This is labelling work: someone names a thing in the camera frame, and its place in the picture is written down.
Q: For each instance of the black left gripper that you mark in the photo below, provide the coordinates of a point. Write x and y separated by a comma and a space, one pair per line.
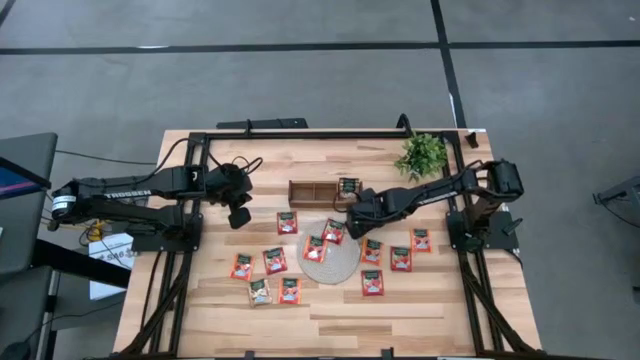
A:
222, 185

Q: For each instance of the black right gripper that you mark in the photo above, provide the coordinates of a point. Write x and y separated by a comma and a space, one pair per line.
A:
378, 206

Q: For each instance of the beige tea bag packet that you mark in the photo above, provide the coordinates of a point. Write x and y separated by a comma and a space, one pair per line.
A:
348, 187
259, 292

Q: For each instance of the red tea bag packet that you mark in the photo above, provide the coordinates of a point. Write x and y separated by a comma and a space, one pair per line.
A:
287, 222
401, 258
274, 260
372, 282
333, 231

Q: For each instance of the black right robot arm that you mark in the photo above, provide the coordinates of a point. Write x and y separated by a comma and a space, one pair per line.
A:
440, 192

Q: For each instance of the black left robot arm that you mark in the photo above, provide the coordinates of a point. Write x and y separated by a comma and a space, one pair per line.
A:
125, 192

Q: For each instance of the brown wooden compartment box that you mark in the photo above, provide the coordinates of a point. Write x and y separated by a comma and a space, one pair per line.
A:
310, 204

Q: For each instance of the black flat mounting bar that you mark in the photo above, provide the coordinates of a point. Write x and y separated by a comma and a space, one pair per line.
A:
262, 123

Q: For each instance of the round woven beige placemat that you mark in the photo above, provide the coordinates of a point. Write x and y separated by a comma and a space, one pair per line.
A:
330, 272

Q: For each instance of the green plant in white pot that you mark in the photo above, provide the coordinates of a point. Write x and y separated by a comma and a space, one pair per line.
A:
422, 155

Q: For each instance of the white printed paper sheet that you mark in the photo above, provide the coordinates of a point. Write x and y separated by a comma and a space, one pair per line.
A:
112, 260

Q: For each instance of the black floor beam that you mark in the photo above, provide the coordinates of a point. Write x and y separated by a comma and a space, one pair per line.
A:
75, 260

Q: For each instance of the grey desk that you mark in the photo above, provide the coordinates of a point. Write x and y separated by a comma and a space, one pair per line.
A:
30, 150

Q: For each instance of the open laptop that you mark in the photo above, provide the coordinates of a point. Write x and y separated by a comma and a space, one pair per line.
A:
15, 182

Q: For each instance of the grey metal stand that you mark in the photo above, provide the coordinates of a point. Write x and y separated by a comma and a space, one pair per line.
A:
620, 195

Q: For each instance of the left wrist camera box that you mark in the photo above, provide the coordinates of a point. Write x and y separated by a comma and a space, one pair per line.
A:
240, 218

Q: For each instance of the black aluminium table frame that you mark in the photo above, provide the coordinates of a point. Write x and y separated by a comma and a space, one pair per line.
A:
325, 135

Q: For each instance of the small black bracket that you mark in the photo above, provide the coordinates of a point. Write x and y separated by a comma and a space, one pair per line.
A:
471, 140

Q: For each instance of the black clamp bracket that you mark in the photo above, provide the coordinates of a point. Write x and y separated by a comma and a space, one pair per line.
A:
387, 353
248, 355

